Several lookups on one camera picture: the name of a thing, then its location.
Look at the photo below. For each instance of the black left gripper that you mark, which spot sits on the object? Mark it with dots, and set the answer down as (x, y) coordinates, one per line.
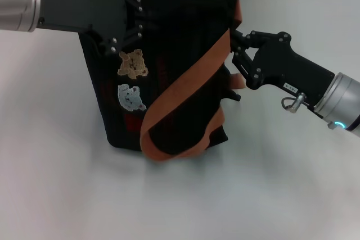
(84, 6)

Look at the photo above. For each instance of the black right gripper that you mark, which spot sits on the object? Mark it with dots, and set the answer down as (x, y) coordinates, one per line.
(281, 63)

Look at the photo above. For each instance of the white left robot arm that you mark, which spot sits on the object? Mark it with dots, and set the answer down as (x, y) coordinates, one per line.
(17, 1)

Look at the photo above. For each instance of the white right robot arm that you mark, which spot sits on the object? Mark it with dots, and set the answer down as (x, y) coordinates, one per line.
(340, 102)

